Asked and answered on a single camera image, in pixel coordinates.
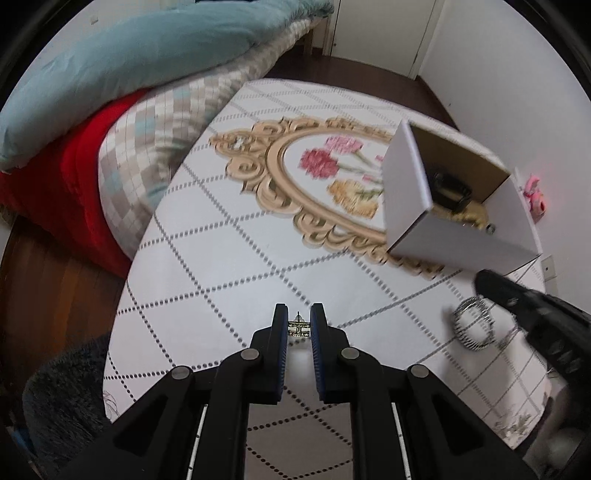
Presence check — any silver chain bracelet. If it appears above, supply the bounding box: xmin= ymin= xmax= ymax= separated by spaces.
xmin=452 ymin=297 xmax=498 ymax=351

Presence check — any gold crown pendant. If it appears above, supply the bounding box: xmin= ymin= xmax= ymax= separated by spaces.
xmin=287 ymin=312 xmax=311 ymax=339

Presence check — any pink plush toy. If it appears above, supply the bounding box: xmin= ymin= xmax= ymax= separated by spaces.
xmin=522 ymin=175 xmax=547 ymax=223

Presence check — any white cardboard box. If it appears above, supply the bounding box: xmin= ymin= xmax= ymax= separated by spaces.
xmin=382 ymin=121 xmax=542 ymax=275

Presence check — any patterned white tablecloth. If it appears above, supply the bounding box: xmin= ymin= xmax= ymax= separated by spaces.
xmin=103 ymin=78 xmax=551 ymax=480

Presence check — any checkered bed sheet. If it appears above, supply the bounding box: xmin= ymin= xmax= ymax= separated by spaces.
xmin=98 ymin=18 xmax=320 ymax=260

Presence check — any red blanket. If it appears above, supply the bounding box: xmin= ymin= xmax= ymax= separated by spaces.
xmin=1 ymin=89 xmax=147 ymax=278

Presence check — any white door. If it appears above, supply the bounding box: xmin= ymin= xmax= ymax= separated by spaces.
xmin=327 ymin=0 xmax=445 ymax=79

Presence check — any light blue duvet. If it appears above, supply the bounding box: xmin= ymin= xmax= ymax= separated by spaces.
xmin=1 ymin=1 xmax=334 ymax=171

